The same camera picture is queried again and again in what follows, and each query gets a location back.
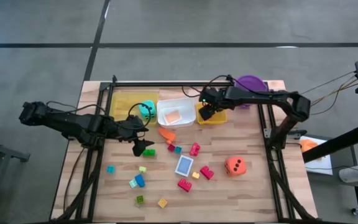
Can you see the black caster wheel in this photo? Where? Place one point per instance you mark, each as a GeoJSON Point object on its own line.
{"type": "Point", "coordinates": [357, 212]}

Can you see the black diagonal beam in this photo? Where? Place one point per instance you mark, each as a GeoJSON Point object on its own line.
{"type": "Point", "coordinates": [337, 143]}

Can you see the small blue block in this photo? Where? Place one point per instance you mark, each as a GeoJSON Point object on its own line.
{"type": "Point", "coordinates": [178, 150]}

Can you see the green two-stud block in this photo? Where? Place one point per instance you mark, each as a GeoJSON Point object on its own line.
{"type": "Point", "coordinates": [150, 153]}

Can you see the blue rounded block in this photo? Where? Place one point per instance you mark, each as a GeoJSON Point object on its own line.
{"type": "Point", "coordinates": [140, 180]}

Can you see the orange playing card box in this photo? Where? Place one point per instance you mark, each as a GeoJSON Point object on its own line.
{"type": "Point", "coordinates": [172, 117]}

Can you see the blue playing card box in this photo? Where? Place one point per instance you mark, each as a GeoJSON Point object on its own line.
{"type": "Point", "coordinates": [184, 165]}

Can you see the yellow slotted plastic basket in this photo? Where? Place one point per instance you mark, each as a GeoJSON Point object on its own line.
{"type": "Point", "coordinates": [221, 118]}

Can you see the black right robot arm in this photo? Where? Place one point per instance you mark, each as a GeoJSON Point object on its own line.
{"type": "Point", "coordinates": [259, 96]}

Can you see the long orange toy block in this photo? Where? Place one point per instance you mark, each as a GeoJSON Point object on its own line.
{"type": "Point", "coordinates": [166, 135]}

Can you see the white side table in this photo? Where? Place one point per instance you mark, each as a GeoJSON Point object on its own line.
{"type": "Point", "coordinates": [322, 165]}

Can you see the white plastic bin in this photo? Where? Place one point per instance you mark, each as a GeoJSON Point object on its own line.
{"type": "Point", "coordinates": [185, 107]}

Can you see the red two-stud block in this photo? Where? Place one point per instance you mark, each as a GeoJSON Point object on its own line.
{"type": "Point", "coordinates": [184, 185]}
{"type": "Point", "coordinates": [207, 172]}

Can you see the pink-red two-stud block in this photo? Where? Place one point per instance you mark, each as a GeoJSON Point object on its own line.
{"type": "Point", "coordinates": [194, 149]}

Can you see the purple bucket with face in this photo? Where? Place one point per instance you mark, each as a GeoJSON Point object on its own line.
{"type": "Point", "coordinates": [253, 81]}

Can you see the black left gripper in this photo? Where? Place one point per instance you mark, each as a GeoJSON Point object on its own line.
{"type": "Point", "coordinates": [123, 130]}

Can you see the small red block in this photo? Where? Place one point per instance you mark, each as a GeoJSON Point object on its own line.
{"type": "Point", "coordinates": [171, 148]}

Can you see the teal foam die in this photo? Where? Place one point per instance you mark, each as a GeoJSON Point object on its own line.
{"type": "Point", "coordinates": [148, 110]}

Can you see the yellow translucent plastic tray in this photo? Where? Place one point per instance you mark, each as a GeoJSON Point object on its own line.
{"type": "Point", "coordinates": [123, 104]}

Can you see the mint green block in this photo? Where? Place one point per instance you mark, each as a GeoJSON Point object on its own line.
{"type": "Point", "coordinates": [132, 183]}

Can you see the orange foam die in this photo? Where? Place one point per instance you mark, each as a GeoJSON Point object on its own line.
{"type": "Point", "coordinates": [235, 167]}

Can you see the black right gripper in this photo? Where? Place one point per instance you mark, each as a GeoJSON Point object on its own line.
{"type": "Point", "coordinates": [213, 98]}

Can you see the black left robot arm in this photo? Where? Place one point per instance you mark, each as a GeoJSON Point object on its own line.
{"type": "Point", "coordinates": [73, 124]}

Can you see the white paper roll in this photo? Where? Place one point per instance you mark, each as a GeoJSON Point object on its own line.
{"type": "Point", "coordinates": [351, 174]}

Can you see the small teal block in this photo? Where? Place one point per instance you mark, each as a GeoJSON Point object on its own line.
{"type": "Point", "coordinates": [110, 169]}

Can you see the orange object on side table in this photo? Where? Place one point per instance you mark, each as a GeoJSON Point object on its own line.
{"type": "Point", "coordinates": [308, 145]}

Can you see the small yellow block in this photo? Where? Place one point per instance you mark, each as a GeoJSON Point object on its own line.
{"type": "Point", "coordinates": [195, 175]}
{"type": "Point", "coordinates": [162, 203]}

